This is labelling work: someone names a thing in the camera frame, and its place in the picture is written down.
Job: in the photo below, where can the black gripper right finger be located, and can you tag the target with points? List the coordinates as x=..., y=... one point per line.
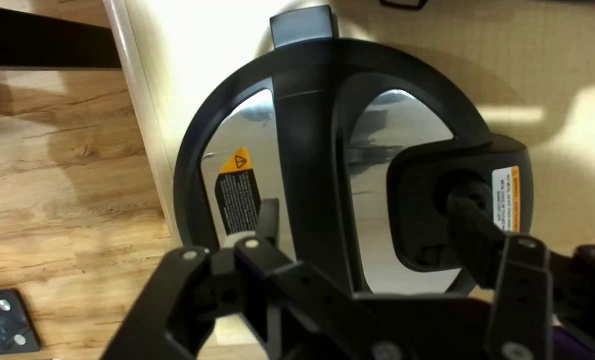
x=524, y=301

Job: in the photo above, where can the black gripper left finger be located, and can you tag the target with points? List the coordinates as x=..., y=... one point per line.
x=177, y=313

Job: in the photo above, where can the black rice cooker lid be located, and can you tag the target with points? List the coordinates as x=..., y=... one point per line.
x=308, y=132

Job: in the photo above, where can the black square mounting plate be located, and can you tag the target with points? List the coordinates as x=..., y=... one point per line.
x=2, y=327

